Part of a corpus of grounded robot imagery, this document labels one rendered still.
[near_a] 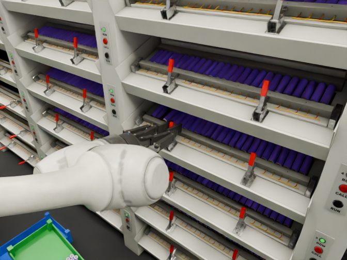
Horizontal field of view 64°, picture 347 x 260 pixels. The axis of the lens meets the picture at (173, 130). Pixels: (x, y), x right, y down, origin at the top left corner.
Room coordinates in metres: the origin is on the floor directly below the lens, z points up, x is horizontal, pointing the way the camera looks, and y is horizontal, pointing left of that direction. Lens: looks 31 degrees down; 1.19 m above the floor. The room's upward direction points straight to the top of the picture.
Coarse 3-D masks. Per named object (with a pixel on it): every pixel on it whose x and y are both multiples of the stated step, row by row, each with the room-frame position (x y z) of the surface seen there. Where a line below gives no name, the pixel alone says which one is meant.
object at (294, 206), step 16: (144, 112) 0.87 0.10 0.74; (128, 128) 0.83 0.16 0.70; (176, 160) 0.70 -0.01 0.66; (192, 160) 0.66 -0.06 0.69; (208, 160) 0.65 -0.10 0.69; (240, 160) 0.63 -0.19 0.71; (320, 160) 0.59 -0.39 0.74; (208, 176) 0.63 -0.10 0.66; (224, 176) 0.59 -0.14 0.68; (240, 176) 0.58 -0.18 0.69; (256, 176) 0.58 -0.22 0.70; (272, 176) 0.57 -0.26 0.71; (320, 176) 0.54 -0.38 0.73; (240, 192) 0.57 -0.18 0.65; (256, 192) 0.53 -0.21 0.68; (272, 192) 0.52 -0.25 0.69; (288, 192) 0.52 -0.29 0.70; (304, 192) 0.51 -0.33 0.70; (272, 208) 0.51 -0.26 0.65; (288, 208) 0.48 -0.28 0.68; (304, 208) 0.47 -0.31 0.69
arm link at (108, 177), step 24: (120, 144) 0.42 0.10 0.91; (72, 168) 0.34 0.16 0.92; (96, 168) 0.34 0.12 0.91; (120, 168) 0.35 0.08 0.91; (144, 168) 0.34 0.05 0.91; (0, 192) 0.27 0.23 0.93; (24, 192) 0.28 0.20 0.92; (48, 192) 0.29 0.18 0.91; (72, 192) 0.30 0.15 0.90; (96, 192) 0.32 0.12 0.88; (120, 192) 0.33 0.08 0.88; (144, 192) 0.32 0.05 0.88; (0, 216) 0.27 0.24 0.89
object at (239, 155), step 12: (144, 120) 0.86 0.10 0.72; (156, 120) 0.83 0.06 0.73; (192, 132) 0.74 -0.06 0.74; (192, 144) 0.71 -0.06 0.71; (204, 144) 0.70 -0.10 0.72; (216, 144) 0.68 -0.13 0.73; (240, 156) 0.63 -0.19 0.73; (264, 168) 0.59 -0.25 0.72; (276, 168) 0.57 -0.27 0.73; (300, 180) 0.53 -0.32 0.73
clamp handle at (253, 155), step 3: (252, 153) 0.57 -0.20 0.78; (255, 153) 0.57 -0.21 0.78; (252, 156) 0.57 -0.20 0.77; (255, 156) 0.57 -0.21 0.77; (249, 159) 0.57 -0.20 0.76; (252, 159) 0.57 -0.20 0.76; (249, 162) 0.57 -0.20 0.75; (252, 162) 0.57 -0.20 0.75; (249, 165) 0.57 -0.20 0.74; (252, 165) 0.56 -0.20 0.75; (249, 168) 0.57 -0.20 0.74; (249, 171) 0.56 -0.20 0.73; (246, 174) 0.56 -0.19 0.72; (249, 174) 0.56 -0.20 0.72
